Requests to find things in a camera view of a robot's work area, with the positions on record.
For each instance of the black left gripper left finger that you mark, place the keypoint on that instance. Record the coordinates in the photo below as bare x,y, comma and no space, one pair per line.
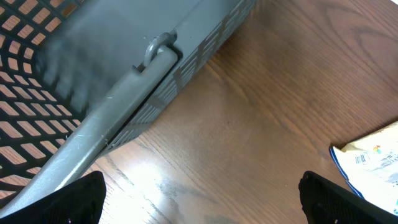
79,202

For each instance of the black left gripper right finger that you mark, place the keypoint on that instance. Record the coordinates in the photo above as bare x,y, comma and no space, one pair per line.
324,202

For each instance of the yellow white snack bag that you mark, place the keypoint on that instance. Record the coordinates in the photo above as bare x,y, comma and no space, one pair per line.
369,166

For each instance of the dark grey plastic basket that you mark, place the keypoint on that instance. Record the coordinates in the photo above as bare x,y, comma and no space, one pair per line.
81,78

